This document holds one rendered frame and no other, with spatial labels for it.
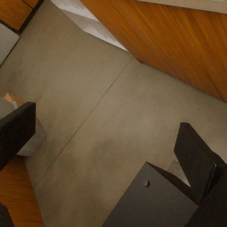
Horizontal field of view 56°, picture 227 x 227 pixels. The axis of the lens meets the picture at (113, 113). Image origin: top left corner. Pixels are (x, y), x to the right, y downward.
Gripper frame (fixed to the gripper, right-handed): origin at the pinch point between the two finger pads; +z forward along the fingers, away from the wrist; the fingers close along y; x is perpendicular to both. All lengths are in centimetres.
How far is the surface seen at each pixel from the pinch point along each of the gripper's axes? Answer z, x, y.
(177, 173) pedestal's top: 16.8, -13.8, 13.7
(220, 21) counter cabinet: 50, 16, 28
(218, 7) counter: 40.5, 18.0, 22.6
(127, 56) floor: 205, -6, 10
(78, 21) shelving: 279, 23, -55
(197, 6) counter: 46, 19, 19
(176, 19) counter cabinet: 68, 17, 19
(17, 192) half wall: 149, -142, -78
